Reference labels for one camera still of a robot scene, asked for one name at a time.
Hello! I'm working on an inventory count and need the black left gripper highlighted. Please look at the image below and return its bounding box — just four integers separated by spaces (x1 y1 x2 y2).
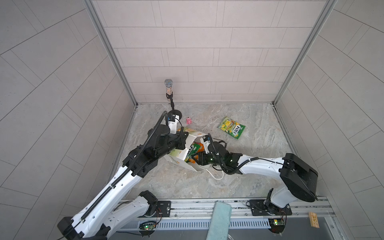
152 131 189 160

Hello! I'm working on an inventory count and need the orange Fox's candy packet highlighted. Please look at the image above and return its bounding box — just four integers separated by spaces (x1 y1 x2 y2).
185 143 205 164

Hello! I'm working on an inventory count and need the white paper bag green print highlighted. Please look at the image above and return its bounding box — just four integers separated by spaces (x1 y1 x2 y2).
164 129 209 172

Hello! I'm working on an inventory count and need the green Fox's candy packet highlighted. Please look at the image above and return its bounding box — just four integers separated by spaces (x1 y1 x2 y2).
185 143 202 163
218 117 246 139

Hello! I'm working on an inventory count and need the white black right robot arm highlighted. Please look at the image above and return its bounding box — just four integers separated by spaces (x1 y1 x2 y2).
196 140 318 216

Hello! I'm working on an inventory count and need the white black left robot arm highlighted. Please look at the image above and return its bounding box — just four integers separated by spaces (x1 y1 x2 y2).
58 125 189 240

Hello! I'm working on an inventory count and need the small pink pig toy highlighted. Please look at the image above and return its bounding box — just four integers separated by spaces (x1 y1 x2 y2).
186 117 193 125

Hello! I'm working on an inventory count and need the glitter microphone on black stand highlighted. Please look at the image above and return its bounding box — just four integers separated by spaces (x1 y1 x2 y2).
165 79 182 120

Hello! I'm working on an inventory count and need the teal cleaning cloth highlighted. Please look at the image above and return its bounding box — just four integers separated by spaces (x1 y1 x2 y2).
206 202 232 240

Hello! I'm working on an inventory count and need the left circuit board green LED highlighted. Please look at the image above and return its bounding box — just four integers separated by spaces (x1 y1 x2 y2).
139 221 157 236

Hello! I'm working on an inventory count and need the right circuit board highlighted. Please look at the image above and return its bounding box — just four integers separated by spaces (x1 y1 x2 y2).
268 218 286 234

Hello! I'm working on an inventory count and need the small wooden block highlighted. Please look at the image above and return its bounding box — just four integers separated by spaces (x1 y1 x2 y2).
309 212 320 229

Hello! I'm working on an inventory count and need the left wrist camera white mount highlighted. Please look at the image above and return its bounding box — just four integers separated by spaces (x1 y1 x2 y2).
166 114 178 134

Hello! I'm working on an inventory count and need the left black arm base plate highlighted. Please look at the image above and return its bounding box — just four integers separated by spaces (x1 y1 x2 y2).
140 201 172 218

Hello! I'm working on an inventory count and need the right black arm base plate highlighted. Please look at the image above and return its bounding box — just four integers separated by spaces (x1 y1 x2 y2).
246 199 292 217

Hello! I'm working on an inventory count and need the aluminium front rail frame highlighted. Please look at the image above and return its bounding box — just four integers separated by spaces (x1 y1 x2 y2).
119 197 346 240

